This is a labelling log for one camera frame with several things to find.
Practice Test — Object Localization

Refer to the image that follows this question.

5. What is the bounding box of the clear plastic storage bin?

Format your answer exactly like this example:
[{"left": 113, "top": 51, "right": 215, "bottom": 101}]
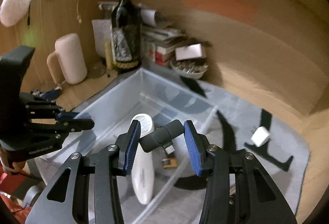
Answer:
[{"left": 35, "top": 67, "right": 219, "bottom": 224}]

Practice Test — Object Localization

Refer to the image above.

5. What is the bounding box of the white USB wall charger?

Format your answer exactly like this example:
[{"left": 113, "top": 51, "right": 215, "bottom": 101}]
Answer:
[{"left": 251, "top": 126, "right": 270, "bottom": 147}]

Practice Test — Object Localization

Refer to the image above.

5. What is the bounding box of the small amber perfume bottle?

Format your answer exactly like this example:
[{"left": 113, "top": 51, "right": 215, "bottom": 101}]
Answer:
[{"left": 161, "top": 145, "right": 178, "bottom": 169}]

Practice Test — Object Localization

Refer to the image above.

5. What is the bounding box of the white handheld device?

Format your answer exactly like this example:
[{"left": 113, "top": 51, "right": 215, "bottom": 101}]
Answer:
[{"left": 131, "top": 113, "right": 154, "bottom": 205}]

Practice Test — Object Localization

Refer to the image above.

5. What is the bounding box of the grey mat with black letters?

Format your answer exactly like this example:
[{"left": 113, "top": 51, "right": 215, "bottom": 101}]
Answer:
[{"left": 74, "top": 64, "right": 311, "bottom": 224}]

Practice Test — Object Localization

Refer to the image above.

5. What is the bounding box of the pink cylindrical humidifier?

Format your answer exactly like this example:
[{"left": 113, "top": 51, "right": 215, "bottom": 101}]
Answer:
[{"left": 47, "top": 33, "right": 88, "bottom": 85}]

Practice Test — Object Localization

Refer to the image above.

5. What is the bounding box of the white bowl of trinkets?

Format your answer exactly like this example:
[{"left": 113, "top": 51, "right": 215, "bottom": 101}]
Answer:
[{"left": 169, "top": 60, "right": 209, "bottom": 80}]

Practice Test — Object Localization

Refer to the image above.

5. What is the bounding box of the white card box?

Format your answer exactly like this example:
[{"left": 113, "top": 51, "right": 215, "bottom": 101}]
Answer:
[{"left": 175, "top": 44, "right": 205, "bottom": 60}]

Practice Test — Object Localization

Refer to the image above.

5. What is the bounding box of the yellow tube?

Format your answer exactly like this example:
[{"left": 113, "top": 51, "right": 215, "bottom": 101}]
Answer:
[{"left": 104, "top": 40, "right": 113, "bottom": 71}]

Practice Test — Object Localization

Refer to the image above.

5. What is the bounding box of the stack of books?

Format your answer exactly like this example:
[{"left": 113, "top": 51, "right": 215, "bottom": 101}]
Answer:
[{"left": 141, "top": 25, "right": 187, "bottom": 67}]

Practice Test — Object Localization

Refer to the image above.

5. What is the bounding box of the white fluffy pompom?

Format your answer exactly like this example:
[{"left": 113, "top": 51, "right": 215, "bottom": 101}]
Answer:
[{"left": 1, "top": 0, "right": 31, "bottom": 27}]

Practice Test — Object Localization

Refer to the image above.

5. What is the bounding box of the dark wine bottle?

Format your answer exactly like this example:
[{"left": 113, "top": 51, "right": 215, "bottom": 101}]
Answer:
[{"left": 111, "top": 0, "right": 142, "bottom": 74}]

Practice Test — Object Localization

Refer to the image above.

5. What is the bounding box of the orange sticky note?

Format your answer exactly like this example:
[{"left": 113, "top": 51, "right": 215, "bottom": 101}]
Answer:
[{"left": 184, "top": 0, "right": 257, "bottom": 25}]

